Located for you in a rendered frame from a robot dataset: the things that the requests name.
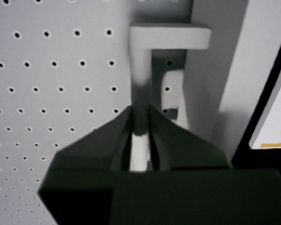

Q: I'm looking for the grey perforated base plate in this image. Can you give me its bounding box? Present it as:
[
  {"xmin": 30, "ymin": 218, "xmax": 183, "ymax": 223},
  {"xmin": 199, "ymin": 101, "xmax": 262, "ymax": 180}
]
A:
[{"xmin": 0, "ymin": 0, "xmax": 193, "ymax": 225}]

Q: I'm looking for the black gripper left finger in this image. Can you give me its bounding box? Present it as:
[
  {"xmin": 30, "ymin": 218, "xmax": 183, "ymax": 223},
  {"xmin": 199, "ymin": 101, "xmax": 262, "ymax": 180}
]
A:
[{"xmin": 47, "ymin": 106, "xmax": 133, "ymax": 171}]

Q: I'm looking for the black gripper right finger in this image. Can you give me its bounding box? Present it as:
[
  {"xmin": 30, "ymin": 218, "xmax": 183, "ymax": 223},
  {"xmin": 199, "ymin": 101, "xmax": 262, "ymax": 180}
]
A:
[{"xmin": 148, "ymin": 105, "xmax": 234, "ymax": 170}]

